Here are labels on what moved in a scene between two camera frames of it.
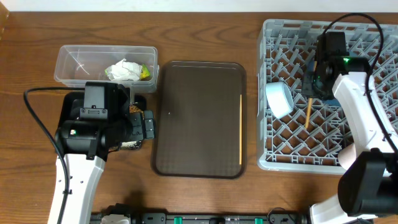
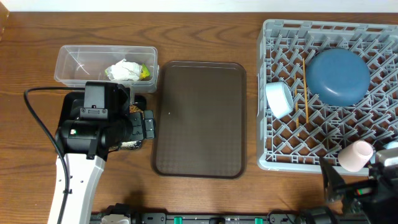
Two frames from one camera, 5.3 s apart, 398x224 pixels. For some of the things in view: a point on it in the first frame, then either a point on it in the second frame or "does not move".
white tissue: [125, 71] does not move
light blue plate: [280, 98] does not move
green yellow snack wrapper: [145, 74] does not move
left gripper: [140, 130] does not move
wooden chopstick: [240, 130] → [305, 91]
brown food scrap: [134, 109] does not move
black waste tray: [65, 114] does not move
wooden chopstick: [310, 102] → [295, 85]
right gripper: [306, 89] → [333, 183]
